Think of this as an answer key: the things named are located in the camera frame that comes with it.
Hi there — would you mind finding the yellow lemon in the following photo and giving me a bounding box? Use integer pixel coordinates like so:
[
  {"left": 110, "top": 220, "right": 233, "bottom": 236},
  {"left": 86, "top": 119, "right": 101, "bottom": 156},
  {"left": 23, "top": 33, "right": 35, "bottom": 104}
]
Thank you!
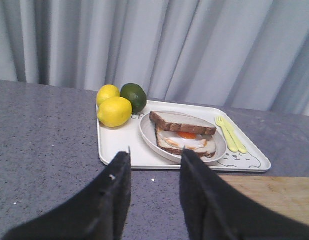
[
  {"left": 97, "top": 96, "right": 133, "bottom": 128},
  {"left": 96, "top": 84, "right": 121, "bottom": 106}
]

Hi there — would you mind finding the bottom bread slice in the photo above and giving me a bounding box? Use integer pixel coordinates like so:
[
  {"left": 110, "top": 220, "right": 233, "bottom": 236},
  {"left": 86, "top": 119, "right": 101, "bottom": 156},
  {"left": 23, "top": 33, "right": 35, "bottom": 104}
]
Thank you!
[{"left": 155, "top": 125, "right": 217, "bottom": 158}]

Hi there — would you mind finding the white bear tray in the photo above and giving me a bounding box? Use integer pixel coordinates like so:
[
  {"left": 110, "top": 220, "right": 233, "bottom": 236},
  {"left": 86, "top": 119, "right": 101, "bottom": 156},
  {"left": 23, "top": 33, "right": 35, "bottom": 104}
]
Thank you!
[{"left": 97, "top": 100, "right": 271, "bottom": 172}]

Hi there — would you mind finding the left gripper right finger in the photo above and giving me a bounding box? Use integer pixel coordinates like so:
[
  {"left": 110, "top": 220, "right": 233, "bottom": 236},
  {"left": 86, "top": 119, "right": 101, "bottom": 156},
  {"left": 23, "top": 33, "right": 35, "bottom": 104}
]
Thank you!
[{"left": 179, "top": 149, "right": 309, "bottom": 240}]

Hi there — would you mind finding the wooden cutting board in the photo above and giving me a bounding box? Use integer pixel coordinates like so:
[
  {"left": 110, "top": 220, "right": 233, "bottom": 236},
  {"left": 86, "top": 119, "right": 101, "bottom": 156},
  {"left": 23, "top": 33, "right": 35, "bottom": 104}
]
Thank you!
[{"left": 221, "top": 175, "right": 309, "bottom": 225}]

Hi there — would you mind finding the fried egg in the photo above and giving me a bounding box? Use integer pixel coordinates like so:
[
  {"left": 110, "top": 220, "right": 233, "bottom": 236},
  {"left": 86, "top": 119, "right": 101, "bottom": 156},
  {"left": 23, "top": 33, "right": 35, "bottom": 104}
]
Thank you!
[{"left": 159, "top": 131, "right": 207, "bottom": 150}]

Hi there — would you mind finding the yellow plastic fork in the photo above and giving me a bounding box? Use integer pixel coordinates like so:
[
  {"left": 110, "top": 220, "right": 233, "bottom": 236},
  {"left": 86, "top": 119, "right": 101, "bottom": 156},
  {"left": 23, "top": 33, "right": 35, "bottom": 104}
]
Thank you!
[{"left": 215, "top": 116, "right": 239, "bottom": 153}]

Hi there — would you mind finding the rear yellow lemon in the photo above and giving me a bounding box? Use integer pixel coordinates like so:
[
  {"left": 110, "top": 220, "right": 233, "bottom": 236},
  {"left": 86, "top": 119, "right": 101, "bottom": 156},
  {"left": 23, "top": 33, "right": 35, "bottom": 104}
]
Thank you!
[{"left": 96, "top": 84, "right": 121, "bottom": 106}]

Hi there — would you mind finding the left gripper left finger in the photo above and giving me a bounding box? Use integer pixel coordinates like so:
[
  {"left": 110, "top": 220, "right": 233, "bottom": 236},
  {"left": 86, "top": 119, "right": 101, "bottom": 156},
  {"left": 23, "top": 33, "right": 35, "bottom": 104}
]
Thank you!
[{"left": 3, "top": 151, "right": 131, "bottom": 240}]

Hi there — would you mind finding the white bread slice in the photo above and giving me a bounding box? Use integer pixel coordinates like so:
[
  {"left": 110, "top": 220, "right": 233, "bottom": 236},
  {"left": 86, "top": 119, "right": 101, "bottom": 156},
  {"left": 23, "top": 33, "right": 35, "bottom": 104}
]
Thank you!
[{"left": 149, "top": 111, "right": 217, "bottom": 136}]

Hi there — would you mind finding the front yellow lemon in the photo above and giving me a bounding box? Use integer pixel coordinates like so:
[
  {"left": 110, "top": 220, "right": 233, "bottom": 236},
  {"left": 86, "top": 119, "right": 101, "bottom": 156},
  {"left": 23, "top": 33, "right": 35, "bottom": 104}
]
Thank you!
[{"left": 97, "top": 96, "right": 133, "bottom": 128}]

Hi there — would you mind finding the green lime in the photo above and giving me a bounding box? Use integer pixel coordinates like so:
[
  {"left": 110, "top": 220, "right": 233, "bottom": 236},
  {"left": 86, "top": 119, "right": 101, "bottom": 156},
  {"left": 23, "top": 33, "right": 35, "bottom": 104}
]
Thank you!
[{"left": 120, "top": 83, "right": 147, "bottom": 113}]

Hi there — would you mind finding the white round plate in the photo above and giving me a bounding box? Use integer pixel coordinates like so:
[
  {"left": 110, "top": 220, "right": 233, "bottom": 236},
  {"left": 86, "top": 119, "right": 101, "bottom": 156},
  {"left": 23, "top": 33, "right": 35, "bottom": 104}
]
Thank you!
[{"left": 139, "top": 113, "right": 228, "bottom": 164}]

